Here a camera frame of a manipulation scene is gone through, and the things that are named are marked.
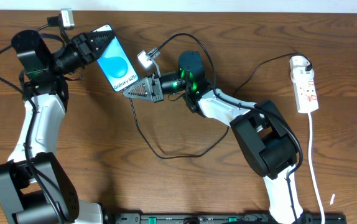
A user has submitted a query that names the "blue Galaxy smartphone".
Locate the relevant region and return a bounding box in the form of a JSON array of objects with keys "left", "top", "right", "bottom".
[{"left": 97, "top": 36, "right": 139, "bottom": 92}]

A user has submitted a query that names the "black charger cable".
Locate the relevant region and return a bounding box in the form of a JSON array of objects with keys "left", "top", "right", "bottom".
[{"left": 129, "top": 53, "right": 313, "bottom": 160}]

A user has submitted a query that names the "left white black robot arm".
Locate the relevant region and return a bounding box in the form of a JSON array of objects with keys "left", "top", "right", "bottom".
[{"left": 0, "top": 30, "right": 114, "bottom": 223}]

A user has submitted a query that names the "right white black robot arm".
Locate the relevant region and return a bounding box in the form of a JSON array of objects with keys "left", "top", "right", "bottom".
[{"left": 123, "top": 51, "right": 303, "bottom": 223}]

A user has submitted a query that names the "white USB charger adapter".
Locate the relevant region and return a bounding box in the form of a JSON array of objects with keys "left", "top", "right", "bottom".
[{"left": 289, "top": 55, "right": 312, "bottom": 75}]

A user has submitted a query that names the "white power strip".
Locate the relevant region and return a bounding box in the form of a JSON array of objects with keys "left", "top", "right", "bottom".
[{"left": 290, "top": 68, "right": 319, "bottom": 114}]

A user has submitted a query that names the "white paper scrap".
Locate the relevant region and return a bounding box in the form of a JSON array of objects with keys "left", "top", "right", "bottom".
[{"left": 330, "top": 194, "right": 335, "bottom": 205}]

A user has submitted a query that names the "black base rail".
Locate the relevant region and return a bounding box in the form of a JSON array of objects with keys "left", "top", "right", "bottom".
[{"left": 112, "top": 213, "right": 347, "bottom": 224}]

